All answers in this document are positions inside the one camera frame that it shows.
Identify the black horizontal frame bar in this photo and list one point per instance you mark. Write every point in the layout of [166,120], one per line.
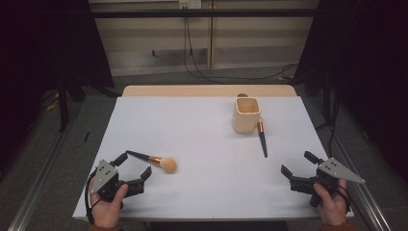
[205,12]

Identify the aluminium floor rail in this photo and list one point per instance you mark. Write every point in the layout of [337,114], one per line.
[362,192]
[38,186]

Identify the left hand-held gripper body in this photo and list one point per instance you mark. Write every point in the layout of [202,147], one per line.
[103,175]

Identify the person's right hand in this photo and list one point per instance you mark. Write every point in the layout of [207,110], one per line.
[333,208]

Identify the black curtain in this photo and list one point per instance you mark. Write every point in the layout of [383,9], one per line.
[365,64]
[45,48]

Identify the person's left hand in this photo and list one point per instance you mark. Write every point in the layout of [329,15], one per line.
[107,211]

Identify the white table cover sheet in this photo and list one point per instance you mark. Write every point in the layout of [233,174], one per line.
[205,160]

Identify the round beige powder makeup brush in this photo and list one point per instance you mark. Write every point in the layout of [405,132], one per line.
[154,159]

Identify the black metal stand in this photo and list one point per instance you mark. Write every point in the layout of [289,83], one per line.
[62,106]

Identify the beige square brush holder cup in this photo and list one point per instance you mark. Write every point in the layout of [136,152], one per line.
[246,118]

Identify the white wall socket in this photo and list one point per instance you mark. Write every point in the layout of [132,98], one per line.
[190,4]

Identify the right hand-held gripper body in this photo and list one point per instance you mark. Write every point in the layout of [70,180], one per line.
[333,170]

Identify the wooden vertical post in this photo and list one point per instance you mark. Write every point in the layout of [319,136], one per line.
[210,38]

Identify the yellow floor object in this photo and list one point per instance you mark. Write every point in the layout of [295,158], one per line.
[53,104]

